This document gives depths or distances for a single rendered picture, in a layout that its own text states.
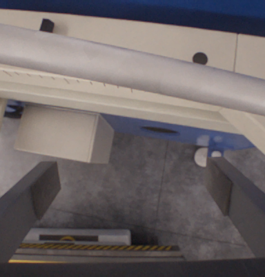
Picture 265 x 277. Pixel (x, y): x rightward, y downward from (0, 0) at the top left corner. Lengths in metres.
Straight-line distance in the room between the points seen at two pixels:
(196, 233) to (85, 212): 0.59
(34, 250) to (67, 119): 0.51
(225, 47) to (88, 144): 0.42
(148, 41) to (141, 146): 0.82
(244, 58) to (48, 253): 0.82
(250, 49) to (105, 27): 0.21
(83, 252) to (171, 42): 0.72
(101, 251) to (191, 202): 0.54
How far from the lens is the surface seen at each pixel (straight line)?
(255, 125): 0.31
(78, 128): 0.60
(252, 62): 0.34
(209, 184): 0.17
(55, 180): 0.17
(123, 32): 0.33
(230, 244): 1.23
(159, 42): 0.32
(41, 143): 0.64
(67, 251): 0.83
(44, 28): 0.35
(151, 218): 1.11
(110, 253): 0.80
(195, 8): 0.39
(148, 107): 0.36
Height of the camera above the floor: 1.07
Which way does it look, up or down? 82 degrees down
